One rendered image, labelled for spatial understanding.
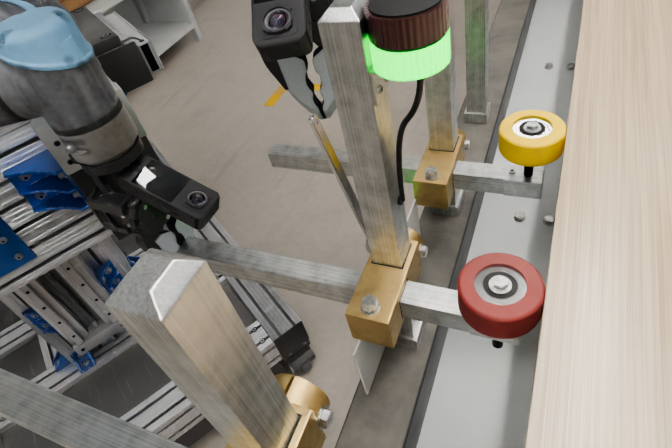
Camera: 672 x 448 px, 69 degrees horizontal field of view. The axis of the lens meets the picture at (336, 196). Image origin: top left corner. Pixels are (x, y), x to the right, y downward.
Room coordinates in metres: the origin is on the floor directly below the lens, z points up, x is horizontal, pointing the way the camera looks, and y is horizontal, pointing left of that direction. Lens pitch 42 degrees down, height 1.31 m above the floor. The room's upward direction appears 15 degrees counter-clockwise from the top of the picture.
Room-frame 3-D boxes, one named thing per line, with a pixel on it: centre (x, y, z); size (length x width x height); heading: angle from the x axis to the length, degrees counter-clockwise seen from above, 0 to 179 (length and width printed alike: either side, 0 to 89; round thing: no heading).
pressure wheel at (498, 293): (0.27, -0.13, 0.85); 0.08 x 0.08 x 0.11
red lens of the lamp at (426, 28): (0.34, -0.08, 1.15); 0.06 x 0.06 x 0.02
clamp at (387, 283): (0.35, -0.03, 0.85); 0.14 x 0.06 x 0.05; 147
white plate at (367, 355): (0.41, -0.04, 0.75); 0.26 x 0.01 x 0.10; 147
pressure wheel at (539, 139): (0.48, -0.26, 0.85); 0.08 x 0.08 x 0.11
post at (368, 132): (0.37, -0.04, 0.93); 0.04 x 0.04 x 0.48; 57
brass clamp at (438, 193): (0.56, -0.17, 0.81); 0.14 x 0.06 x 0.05; 147
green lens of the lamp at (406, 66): (0.34, -0.08, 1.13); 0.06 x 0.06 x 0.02
